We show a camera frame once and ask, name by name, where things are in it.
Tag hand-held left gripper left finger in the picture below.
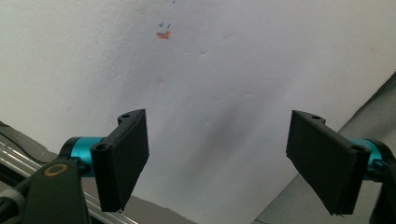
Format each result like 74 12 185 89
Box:
59 108 150 213

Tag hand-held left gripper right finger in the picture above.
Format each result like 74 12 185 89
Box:
285 109 383 217

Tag white paper sheet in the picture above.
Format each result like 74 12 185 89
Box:
0 0 396 224

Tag aluminium profile rail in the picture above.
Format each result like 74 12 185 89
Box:
0 140 138 224

